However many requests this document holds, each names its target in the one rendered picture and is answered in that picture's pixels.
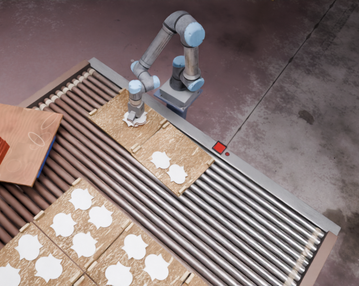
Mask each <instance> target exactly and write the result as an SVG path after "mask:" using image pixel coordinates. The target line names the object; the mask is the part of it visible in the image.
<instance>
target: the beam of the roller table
mask: <svg viewBox="0 0 359 286"><path fill-rule="evenodd" d="M88 62H89V63H90V64H91V68H92V69H94V70H95V71H96V72H97V73H99V74H100V75H101V76H103V77H104V78H105V79H107V80H109V81H110V82H111V83H113V84H114V85H115V86H117V87H118V88H120V89H123V88H126V89H127V90H128V88H129V81H128V80H127V79H125V78H124V77H122V76H121V75H119V74H118V73H116V72H115V71H114V70H112V69H111V68H109V67H108V66H107V65H105V64H103V63H102V62H100V61H99V60H98V59H96V58H95V57H93V58H92V59H90V60H89V61H88ZM142 101H144V103H145V104H147V105H148V106H149V107H151V108H152V109H153V110H154V111H156V112H157V113H159V114H160V115H161V116H163V117H164V118H166V119H167V120H168V122H169V123H170V124H172V125H173V126H174V127H175V128H176V129H178V130H179V131H181V132H182V133H184V134H185V135H186V136H188V137H189V138H191V139H192V140H193V141H195V142H196V143H198V144H199V145H201V146H202V147H203V148H205V149H206V150H207V151H209V152H210V153H212V154H213V155H215V156H216V157H217V158H219V159H220V160H222V161H223V162H224V163H226V164H227V165H229V166H230V167H232V168H233V169H234V170H236V171H237V172H238V173H240V174H242V175H243V176H244V177H246V178H247V179H248V180H250V181H251V182H253V183H254V184H256V185H257V186H258V187H260V188H261V189H263V190H264V191H265V192H267V193H268V194H270V195H271V196H273V197H274V198H275V199H277V200H278V201H280V202H281V203H283V204H284V205H285V206H287V207H288V208H290V209H291V210H292V211H294V212H295V213H296V214H298V215H300V216H301V217H302V218H304V219H305V220H306V221H308V222H309V223H311V224H312V225H314V226H315V227H317V228H319V229H320V230H321V231H322V232H323V233H326V232H328V231H331V232H332V233H333V234H335V235H338V233H339V231H340V229H341V227H339V226H338V225H336V224H335V223H334V222H332V221H331V220H329V219H328V218H327V217H325V216H324V215H322V214H321V213H319V212H318V211H316V210H315V209H314V208H312V207H310V206H309V205H308V204H306V203H305V202H303V201H302V200H301V199H299V198H297V197H296V196H294V195H293V194H292V193H290V192H289V191H287V190H286V189H284V188H283V187H281V186H280V185H279V184H277V183H276V182H274V181H273V180H271V179H270V178H269V177H267V176H266V175H264V174H263V173H261V172H260V171H259V170H257V169H255V168H254V167H253V166H251V165H250V164H248V163H247V162H245V161H244V160H242V159H241V158H239V157H238V156H237V155H235V154H234V153H232V152H231V151H229V150H228V149H226V150H225V151H224V152H223V153H222V154H221V155H219V154H218V153H216V152H215V151H214V150H212V147H213V146H214V144H215V143H216V141H215V140H213V139H212V138H211V137H209V136H208V135H206V134H205V133H204V132H202V131H200V130H199V129H197V128H196V127H195V126H193V125H192V124H190V123H189V122H187V121H186V120H184V119H183V118H182V117H180V116H179V115H177V114H176V113H174V112H173V111H171V110H170V109H169V108H167V107H166V106H164V105H163V104H162V103H160V102H158V101H157V100H155V99H154V98H153V97H151V96H150V95H148V94H147V93H144V94H142ZM226 152H229V153H230V155H229V156H225V153H226Z"/></svg>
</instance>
